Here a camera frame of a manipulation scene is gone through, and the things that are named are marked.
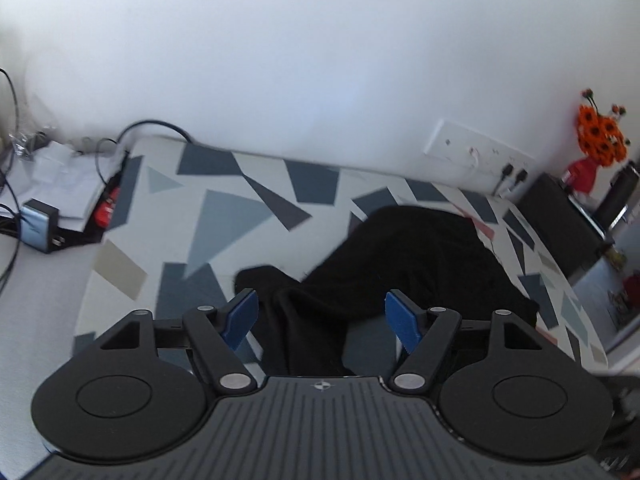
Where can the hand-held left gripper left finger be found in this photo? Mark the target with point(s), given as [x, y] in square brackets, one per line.
[242, 312]

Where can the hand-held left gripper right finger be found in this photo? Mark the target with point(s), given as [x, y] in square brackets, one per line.
[402, 320]

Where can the black fleece pants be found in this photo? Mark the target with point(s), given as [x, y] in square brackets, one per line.
[410, 260]

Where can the geometric patterned bed sheet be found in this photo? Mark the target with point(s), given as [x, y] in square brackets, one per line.
[220, 220]

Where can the red power strip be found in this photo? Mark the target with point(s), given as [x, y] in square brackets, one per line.
[106, 207]

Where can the black nightstand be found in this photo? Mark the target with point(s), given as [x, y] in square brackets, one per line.
[560, 230]

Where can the black plug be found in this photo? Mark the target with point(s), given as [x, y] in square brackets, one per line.
[507, 170]
[521, 176]

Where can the white papers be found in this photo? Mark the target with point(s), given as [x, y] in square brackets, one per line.
[65, 180]

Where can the grey blue charger adapter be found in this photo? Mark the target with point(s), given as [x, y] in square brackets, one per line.
[37, 227]

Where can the red vase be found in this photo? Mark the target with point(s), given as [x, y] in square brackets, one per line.
[582, 174]

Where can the black bottle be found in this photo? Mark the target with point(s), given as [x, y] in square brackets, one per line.
[619, 195]

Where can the orange flower bouquet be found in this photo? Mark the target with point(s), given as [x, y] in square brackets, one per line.
[600, 135]

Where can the white wall socket panel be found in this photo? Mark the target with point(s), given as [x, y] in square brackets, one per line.
[475, 147]

